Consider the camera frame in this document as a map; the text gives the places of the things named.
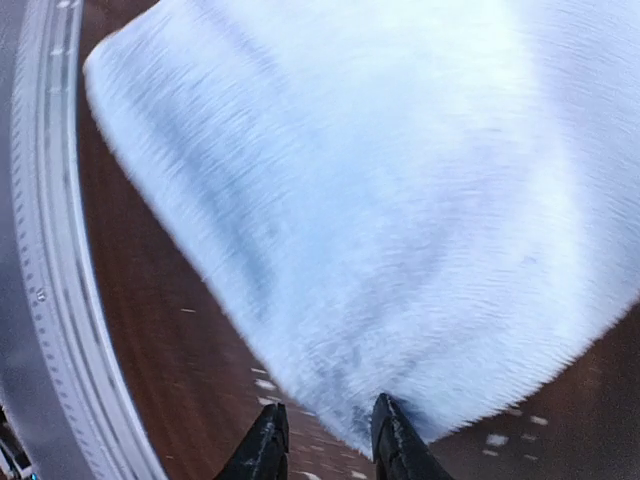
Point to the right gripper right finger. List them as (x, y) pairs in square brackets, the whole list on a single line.
[(398, 451)]

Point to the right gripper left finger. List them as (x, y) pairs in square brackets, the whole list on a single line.
[(262, 454)]

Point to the light blue towel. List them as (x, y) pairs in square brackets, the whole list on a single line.
[(438, 200)]

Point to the front aluminium rail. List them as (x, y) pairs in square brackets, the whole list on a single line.
[(62, 390)]

